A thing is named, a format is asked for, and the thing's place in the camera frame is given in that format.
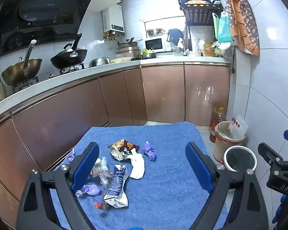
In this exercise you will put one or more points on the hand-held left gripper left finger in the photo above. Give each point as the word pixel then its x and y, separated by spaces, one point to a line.
pixel 85 165

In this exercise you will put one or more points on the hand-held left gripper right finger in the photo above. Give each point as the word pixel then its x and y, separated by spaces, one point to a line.
pixel 199 165

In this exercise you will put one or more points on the white bin with black bag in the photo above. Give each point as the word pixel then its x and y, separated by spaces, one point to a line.
pixel 240 159

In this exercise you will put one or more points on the blue white milk carton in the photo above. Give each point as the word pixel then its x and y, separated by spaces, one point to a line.
pixel 116 186

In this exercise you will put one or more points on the large purple wrapper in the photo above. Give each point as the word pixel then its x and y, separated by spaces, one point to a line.
pixel 150 151

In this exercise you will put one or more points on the person's right hand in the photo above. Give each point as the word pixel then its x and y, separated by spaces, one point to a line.
pixel 281 208

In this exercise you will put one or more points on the small purple wrapper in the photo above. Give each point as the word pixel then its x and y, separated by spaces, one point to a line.
pixel 71 155
pixel 90 189

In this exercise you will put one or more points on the clear plastic wrapper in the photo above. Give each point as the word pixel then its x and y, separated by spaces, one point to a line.
pixel 103 175

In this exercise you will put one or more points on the beige bin with red band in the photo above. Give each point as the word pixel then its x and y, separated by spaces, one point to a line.
pixel 224 146

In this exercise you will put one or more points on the orange snack packet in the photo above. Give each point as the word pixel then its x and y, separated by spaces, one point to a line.
pixel 121 148

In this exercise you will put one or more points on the clear plastic packaging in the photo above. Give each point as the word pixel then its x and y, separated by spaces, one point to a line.
pixel 237 127

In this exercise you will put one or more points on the small red wrapper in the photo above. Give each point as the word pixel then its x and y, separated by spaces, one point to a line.
pixel 100 205

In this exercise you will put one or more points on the blue towel mat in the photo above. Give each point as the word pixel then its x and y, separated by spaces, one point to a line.
pixel 163 191

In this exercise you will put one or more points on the cooking oil bottle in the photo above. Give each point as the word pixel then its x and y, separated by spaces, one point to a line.
pixel 217 122

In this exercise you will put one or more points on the white crumpled tissue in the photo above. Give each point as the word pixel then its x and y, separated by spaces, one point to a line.
pixel 137 166

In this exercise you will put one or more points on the gas stove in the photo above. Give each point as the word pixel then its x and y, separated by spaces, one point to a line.
pixel 70 71

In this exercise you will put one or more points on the steel bowl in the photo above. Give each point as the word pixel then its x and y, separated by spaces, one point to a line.
pixel 99 61

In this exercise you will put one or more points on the black wok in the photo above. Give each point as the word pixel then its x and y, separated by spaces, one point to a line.
pixel 67 58

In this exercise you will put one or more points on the white plastic bag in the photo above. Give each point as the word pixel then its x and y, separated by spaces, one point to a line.
pixel 224 49

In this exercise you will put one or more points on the beige cutting board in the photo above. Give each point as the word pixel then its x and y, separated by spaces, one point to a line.
pixel 121 60

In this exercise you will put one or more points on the golden wok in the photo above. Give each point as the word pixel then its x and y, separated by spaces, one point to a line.
pixel 19 73

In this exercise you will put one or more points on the yellow bottle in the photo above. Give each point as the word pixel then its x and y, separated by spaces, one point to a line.
pixel 209 49

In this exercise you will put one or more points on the steel electric cooker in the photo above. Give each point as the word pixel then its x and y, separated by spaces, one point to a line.
pixel 127 51

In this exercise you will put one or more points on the bowl of green vegetables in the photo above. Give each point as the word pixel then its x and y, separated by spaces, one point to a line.
pixel 148 54

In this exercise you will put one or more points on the floral brown orange apron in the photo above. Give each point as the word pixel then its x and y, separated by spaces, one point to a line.
pixel 244 24

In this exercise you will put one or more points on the teal bag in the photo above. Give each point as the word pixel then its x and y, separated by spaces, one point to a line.
pixel 224 28

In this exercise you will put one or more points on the white microwave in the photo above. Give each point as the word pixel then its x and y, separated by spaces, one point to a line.
pixel 153 44

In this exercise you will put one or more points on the dark blue cloth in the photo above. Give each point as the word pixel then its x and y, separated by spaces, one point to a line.
pixel 175 36

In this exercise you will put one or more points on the green cutting board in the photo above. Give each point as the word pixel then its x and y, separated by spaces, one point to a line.
pixel 215 26

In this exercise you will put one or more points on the steel pot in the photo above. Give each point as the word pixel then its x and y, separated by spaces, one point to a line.
pixel 156 32

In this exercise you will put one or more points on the white water heater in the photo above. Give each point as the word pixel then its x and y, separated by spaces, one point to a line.
pixel 114 16

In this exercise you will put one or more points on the black dish rack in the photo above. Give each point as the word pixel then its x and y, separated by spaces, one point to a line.
pixel 199 12

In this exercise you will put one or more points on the black range hood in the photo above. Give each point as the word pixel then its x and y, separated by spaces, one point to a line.
pixel 45 12

